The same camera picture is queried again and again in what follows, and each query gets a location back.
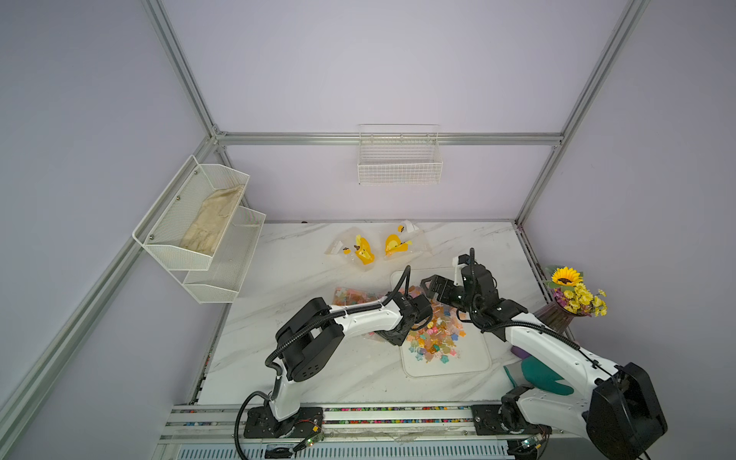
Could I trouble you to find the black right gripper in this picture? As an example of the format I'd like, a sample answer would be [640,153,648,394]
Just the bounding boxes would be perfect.
[422,275,480,315]

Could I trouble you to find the clear ziploc bag of candies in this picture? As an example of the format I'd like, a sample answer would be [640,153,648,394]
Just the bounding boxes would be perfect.
[379,220,432,260]

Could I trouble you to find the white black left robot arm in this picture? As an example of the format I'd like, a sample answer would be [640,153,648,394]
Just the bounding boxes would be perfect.
[233,266,432,442]

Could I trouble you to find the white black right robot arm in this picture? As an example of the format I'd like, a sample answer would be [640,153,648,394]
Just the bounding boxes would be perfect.
[420,252,668,459]

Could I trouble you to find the pile of candies on tray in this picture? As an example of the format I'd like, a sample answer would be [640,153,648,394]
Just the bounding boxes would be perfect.
[404,300,468,365]

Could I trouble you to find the white plastic tray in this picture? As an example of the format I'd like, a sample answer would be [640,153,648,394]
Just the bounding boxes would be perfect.
[401,300,492,379]

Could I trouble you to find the purple object beside vase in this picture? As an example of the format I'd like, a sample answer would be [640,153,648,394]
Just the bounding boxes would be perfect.
[511,346,531,360]

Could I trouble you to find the dark glass vase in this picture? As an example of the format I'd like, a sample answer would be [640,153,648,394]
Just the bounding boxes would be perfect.
[534,302,577,334]

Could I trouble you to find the sunflower and yellow flower bouquet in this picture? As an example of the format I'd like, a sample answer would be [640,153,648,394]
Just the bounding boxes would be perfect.
[544,266,608,317]

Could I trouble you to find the green rubber glove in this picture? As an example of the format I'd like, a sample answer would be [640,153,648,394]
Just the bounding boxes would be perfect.
[504,356,574,396]

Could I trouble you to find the beige cloth in shelf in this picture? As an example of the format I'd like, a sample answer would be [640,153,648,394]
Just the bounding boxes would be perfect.
[180,185,245,256]

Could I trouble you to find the white two-tier mesh shelf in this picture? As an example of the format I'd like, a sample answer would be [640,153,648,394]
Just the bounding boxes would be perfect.
[132,156,266,304]

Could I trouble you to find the white wire wall basket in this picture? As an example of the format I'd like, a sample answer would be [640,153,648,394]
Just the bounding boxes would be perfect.
[358,124,444,186]

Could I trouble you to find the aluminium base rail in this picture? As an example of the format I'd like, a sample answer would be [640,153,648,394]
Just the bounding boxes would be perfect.
[153,402,569,459]

